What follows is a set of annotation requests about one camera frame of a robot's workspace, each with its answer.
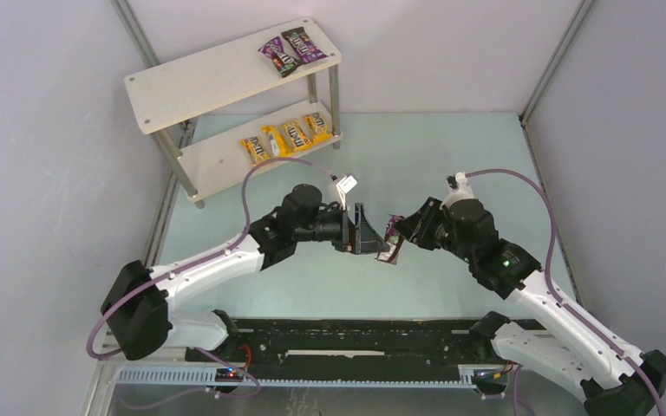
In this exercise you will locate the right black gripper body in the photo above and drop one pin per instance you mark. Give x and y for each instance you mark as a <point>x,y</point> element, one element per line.
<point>419,221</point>

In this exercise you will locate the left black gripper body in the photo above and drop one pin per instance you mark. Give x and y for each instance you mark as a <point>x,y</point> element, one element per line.
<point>351,230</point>

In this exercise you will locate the brown M&M bag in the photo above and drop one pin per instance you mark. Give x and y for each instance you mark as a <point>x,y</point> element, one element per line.
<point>394,240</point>

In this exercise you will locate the yellow M&M bag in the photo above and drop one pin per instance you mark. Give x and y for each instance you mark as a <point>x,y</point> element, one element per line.
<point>296,137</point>
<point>255,150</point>
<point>320,130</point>

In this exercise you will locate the yellow candy bag barcode up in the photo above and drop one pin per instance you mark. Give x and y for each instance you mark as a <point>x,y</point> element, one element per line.
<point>278,145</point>

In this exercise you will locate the purple M&M bag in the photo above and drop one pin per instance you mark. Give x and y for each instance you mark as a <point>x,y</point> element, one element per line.
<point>306,50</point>
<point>284,63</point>

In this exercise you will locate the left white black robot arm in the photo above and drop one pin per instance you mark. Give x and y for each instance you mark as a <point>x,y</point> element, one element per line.
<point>142,308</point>

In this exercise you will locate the white two-tier metal shelf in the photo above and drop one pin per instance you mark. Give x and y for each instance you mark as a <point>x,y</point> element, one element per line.
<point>181,90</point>

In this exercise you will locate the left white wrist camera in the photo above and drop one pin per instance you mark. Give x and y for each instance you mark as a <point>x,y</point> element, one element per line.
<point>342,187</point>

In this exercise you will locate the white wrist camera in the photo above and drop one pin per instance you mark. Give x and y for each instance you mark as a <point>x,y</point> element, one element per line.
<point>459,189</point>
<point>342,187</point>

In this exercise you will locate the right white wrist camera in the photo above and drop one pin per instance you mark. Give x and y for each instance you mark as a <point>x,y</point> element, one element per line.
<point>459,189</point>

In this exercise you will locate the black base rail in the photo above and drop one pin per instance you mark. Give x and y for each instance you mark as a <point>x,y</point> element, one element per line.
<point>357,350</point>

